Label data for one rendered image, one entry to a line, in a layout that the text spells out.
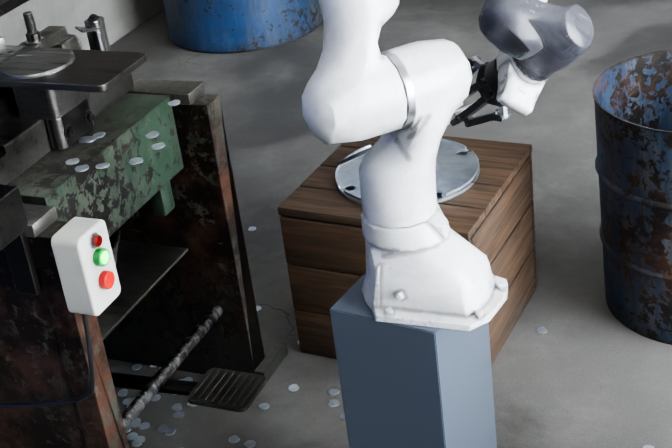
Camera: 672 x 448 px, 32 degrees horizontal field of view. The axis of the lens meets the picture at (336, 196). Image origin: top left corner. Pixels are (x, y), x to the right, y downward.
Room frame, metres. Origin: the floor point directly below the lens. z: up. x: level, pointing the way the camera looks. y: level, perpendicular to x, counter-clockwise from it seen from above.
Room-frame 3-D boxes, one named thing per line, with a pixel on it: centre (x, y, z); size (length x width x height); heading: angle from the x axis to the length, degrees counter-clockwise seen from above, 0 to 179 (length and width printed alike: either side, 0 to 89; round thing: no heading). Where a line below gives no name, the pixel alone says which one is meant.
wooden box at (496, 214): (2.12, -0.15, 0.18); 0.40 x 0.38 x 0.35; 60
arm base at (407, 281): (1.52, -0.13, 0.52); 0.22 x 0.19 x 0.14; 56
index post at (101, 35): (2.01, 0.38, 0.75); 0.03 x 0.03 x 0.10; 64
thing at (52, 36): (2.06, 0.50, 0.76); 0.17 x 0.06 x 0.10; 154
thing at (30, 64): (1.83, 0.42, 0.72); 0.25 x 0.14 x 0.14; 64
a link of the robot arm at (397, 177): (1.56, -0.13, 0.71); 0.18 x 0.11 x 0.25; 114
